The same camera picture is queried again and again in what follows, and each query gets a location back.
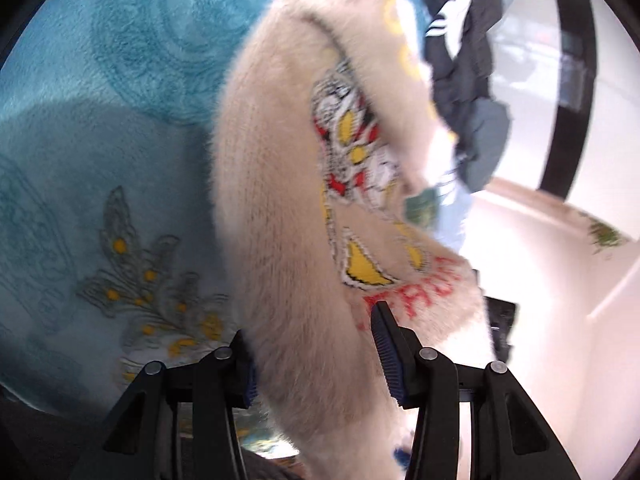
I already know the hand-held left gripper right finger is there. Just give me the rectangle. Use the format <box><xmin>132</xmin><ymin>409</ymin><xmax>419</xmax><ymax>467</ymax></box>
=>
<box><xmin>374</xmin><ymin>301</ymin><xmax>581</xmax><ymax>480</ymax></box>

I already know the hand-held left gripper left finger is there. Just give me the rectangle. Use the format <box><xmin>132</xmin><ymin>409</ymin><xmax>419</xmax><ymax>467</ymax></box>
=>
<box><xmin>69</xmin><ymin>330</ymin><xmax>260</xmax><ymax>480</ymax></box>

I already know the cream fuzzy cartoon sweater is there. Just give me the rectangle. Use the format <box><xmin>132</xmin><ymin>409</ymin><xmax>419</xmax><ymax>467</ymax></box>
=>
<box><xmin>209</xmin><ymin>0</ymin><xmax>493</xmax><ymax>480</ymax></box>

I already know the black box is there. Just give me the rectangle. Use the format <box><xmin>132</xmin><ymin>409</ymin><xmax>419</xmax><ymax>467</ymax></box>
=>
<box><xmin>484</xmin><ymin>296</ymin><xmax>518</xmax><ymax>361</ymax></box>

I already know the light blue garment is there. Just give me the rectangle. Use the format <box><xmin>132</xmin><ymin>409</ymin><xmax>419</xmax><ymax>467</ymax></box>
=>
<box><xmin>390</xmin><ymin>0</ymin><xmax>528</xmax><ymax>253</ymax></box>

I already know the small green plant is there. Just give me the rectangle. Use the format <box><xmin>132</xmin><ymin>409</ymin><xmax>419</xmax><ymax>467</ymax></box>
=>
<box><xmin>587</xmin><ymin>217</ymin><xmax>628</xmax><ymax>256</ymax></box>

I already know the teal floral plush blanket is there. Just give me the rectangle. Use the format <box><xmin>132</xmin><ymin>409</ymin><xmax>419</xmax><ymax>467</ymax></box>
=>
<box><xmin>0</xmin><ymin>0</ymin><xmax>306</xmax><ymax>461</ymax></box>

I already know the dark navy striped garment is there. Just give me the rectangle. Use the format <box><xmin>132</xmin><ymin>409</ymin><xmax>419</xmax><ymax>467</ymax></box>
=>
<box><xmin>420</xmin><ymin>0</ymin><xmax>513</xmax><ymax>193</ymax></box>

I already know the black window frame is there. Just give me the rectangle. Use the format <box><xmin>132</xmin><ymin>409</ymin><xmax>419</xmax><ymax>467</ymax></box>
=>
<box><xmin>537</xmin><ymin>0</ymin><xmax>598</xmax><ymax>196</ymax></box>

